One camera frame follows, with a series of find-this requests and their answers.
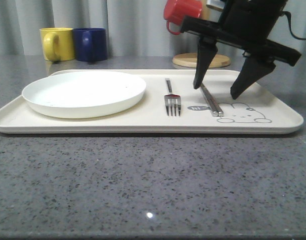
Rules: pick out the beige rabbit serving tray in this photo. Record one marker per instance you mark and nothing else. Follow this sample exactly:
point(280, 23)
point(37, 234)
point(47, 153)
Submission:
point(256, 111)

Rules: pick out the red mug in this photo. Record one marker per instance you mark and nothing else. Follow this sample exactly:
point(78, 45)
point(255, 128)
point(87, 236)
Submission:
point(175, 11)

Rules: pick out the white round plate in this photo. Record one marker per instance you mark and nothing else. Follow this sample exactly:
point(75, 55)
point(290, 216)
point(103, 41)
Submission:
point(84, 94)

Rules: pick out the dark blue mug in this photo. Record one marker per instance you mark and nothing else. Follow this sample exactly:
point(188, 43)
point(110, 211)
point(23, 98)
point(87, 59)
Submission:
point(90, 44)

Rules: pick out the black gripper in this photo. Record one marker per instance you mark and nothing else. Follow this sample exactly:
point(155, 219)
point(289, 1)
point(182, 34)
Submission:
point(244, 24)

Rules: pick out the silver fork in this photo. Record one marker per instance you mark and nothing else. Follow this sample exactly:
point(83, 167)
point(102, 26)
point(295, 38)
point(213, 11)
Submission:
point(172, 101)

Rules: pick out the wooden mug tree stand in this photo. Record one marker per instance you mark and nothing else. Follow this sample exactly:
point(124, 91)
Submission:
point(190, 59)

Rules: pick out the grey curtain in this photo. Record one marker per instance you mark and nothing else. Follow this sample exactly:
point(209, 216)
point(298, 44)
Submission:
point(133, 27)

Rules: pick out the yellow mug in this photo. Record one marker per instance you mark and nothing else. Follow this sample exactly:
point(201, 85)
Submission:
point(57, 44)

